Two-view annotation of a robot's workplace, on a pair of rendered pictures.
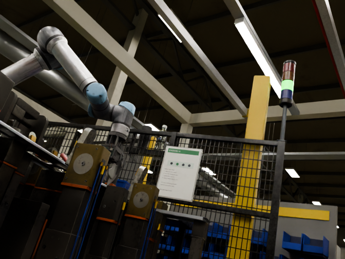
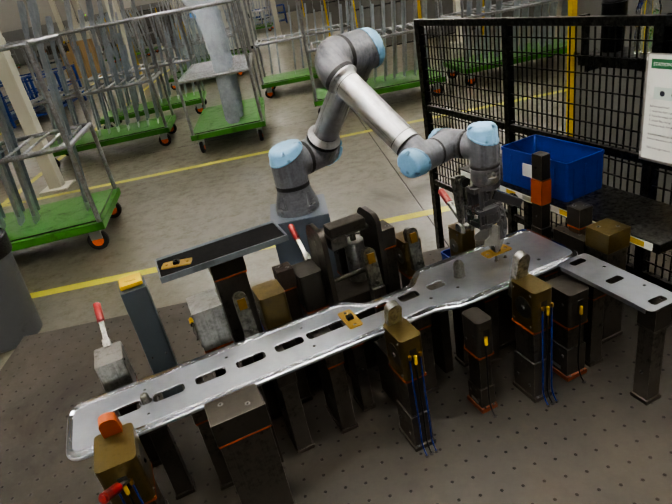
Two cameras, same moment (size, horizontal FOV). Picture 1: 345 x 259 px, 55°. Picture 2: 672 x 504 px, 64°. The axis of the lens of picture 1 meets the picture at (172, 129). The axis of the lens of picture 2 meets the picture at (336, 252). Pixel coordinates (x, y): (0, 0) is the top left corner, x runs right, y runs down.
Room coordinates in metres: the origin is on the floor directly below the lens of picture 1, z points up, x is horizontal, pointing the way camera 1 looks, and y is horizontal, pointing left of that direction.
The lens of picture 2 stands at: (0.13, -0.50, 1.79)
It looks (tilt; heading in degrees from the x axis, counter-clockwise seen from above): 27 degrees down; 49
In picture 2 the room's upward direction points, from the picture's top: 11 degrees counter-clockwise
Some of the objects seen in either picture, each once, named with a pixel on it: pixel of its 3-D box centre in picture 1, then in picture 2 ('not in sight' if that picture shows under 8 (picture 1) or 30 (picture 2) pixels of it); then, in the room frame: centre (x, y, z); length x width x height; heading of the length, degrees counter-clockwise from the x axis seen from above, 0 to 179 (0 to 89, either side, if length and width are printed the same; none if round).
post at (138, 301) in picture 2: not in sight; (158, 349); (0.58, 0.88, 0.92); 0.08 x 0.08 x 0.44; 67
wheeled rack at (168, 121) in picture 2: not in sight; (95, 93); (3.42, 7.90, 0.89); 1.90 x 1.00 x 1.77; 143
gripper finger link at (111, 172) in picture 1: (110, 173); (493, 240); (1.31, 0.20, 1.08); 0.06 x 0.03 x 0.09; 157
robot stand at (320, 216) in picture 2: not in sight; (309, 258); (1.22, 0.90, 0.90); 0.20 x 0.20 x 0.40; 50
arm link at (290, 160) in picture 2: not in sight; (289, 162); (1.22, 0.90, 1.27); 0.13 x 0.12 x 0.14; 177
